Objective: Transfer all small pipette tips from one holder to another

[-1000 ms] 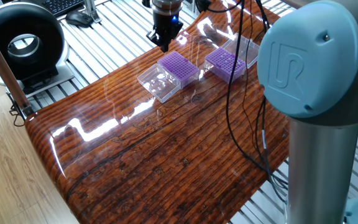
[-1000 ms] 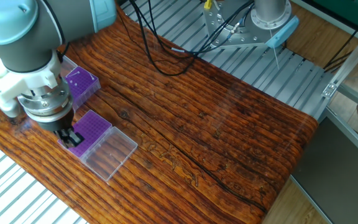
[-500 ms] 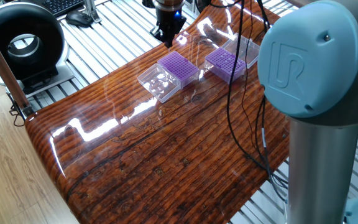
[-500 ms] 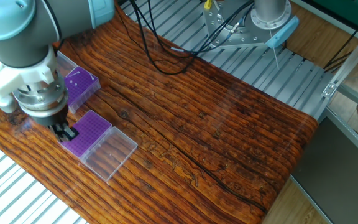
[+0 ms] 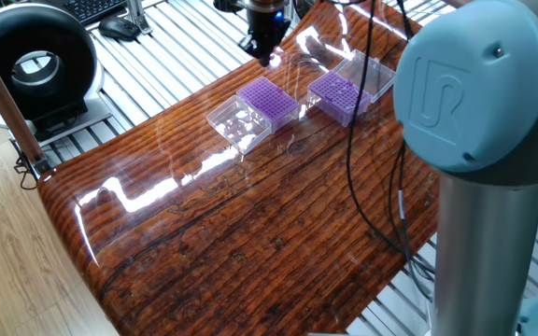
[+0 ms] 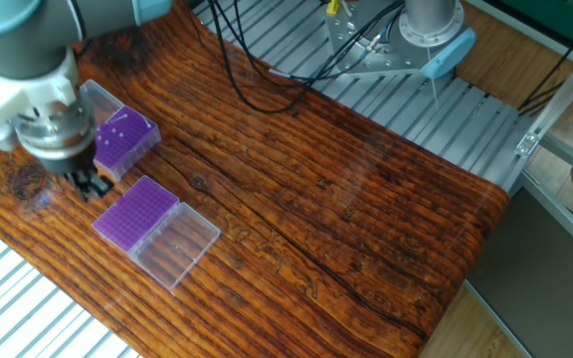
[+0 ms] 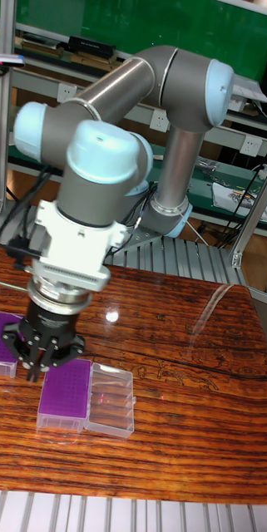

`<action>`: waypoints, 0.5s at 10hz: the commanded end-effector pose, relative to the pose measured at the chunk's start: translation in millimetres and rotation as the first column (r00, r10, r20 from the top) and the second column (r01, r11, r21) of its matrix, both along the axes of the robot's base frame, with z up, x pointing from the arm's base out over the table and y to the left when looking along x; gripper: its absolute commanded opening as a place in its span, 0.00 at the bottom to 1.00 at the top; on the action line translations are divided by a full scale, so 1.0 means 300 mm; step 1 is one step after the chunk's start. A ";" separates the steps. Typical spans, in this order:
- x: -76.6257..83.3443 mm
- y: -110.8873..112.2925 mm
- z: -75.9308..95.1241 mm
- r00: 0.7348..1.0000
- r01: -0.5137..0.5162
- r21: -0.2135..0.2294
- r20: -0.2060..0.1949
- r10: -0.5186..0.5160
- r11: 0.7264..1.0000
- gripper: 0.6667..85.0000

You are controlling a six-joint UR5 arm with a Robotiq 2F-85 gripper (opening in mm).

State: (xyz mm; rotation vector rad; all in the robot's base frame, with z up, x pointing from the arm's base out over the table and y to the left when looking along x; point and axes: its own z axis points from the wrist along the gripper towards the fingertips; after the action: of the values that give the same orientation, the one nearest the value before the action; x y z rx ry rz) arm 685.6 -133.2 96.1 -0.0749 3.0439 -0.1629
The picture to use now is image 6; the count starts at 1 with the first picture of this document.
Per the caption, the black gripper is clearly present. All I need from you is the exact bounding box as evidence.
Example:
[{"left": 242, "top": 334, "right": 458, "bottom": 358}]
[{"left": 36, "top": 142, "right": 113, "bottom": 202}]

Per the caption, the purple pipette tip holder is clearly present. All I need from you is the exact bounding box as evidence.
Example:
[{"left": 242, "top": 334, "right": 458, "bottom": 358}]
[
  {"left": 76, "top": 80, "right": 162, "bottom": 183},
  {"left": 92, "top": 175, "right": 222, "bottom": 291}
]

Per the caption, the silver ribbed wrist flange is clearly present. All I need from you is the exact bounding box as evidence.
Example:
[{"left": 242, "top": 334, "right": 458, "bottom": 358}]
[{"left": 10, "top": 99, "right": 98, "bottom": 162}]

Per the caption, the glossy wood grain mat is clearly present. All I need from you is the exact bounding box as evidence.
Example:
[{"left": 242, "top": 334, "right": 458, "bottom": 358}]
[{"left": 0, "top": 0, "right": 511, "bottom": 358}]

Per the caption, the silver robot mounting plate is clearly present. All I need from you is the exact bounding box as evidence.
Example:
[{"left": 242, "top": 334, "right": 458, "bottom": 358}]
[{"left": 321, "top": 0, "right": 437, "bottom": 79}]

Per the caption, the thin white rod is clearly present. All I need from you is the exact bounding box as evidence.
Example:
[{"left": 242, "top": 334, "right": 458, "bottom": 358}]
[{"left": 429, "top": 72, "right": 443, "bottom": 116}]

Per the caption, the light blue plastic piece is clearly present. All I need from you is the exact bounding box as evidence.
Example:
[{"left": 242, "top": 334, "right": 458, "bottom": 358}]
[{"left": 422, "top": 28, "right": 478, "bottom": 81}]

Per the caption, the green board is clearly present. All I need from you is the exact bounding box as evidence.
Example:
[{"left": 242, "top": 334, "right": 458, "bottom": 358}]
[{"left": 471, "top": 0, "right": 573, "bottom": 56}]

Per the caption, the black cable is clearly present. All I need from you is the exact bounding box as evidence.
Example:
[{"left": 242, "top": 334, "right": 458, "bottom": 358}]
[
  {"left": 197, "top": 0, "right": 407, "bottom": 112},
  {"left": 215, "top": 0, "right": 397, "bottom": 81}
]

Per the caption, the silver corner bracket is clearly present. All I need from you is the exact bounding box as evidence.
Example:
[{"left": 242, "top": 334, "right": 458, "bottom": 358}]
[{"left": 515, "top": 129, "right": 541, "bottom": 160}]

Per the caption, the aluminium frame profile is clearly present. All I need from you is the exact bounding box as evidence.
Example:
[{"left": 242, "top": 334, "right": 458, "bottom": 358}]
[{"left": 513, "top": 50, "right": 573, "bottom": 165}]

